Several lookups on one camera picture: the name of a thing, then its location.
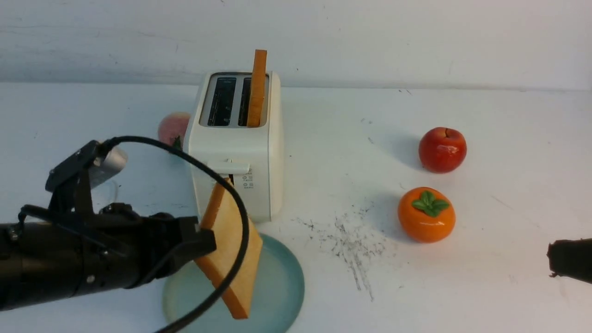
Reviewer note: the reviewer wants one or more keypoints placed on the toast slice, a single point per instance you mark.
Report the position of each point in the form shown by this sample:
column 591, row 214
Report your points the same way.
column 257, row 89
column 223, row 217

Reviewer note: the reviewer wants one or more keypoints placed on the red apple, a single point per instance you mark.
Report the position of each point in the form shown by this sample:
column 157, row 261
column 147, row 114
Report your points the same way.
column 442, row 150

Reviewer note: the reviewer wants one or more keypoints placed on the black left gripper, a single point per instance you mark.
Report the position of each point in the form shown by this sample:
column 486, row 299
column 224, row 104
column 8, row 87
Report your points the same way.
column 161, row 244

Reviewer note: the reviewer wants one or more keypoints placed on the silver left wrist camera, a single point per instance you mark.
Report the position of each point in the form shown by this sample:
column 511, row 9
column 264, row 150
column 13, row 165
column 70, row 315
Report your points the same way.
column 93, row 158

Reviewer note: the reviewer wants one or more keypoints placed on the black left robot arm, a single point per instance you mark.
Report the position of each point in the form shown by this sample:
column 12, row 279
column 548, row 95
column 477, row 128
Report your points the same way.
column 44, row 263

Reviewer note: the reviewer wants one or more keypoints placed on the pink peach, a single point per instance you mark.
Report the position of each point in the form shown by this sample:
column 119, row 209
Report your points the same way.
column 172, row 129

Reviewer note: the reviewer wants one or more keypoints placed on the light blue round plate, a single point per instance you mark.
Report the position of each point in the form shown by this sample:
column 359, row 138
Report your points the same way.
column 277, row 299

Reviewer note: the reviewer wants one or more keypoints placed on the orange persimmon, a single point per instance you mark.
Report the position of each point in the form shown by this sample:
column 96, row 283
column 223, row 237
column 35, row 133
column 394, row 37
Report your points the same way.
column 426, row 215

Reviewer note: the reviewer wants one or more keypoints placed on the white two-slot toaster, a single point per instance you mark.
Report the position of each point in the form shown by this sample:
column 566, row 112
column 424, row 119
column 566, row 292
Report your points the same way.
column 252, row 157

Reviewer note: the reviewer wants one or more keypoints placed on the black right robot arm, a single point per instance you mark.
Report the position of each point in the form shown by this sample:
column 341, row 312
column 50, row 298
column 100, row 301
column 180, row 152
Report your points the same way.
column 571, row 259

